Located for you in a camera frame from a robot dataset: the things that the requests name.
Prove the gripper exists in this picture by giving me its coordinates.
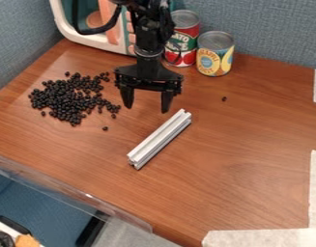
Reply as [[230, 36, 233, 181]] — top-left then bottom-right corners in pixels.
[[112, 53, 186, 115]]

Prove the pile of black bits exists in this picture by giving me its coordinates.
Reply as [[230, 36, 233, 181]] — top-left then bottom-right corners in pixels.
[[27, 70, 123, 132]]

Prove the silver aluminium bar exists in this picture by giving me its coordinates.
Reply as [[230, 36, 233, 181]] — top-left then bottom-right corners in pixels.
[[125, 108, 194, 171]]

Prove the red tomato can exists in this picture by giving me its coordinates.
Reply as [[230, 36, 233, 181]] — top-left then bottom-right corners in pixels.
[[162, 9, 202, 69]]

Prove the yellow pineapple can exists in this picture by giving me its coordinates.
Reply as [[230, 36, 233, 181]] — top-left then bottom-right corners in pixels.
[[194, 30, 237, 78]]

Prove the toy microwave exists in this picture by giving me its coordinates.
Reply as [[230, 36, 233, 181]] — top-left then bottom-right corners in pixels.
[[47, 0, 142, 58]]

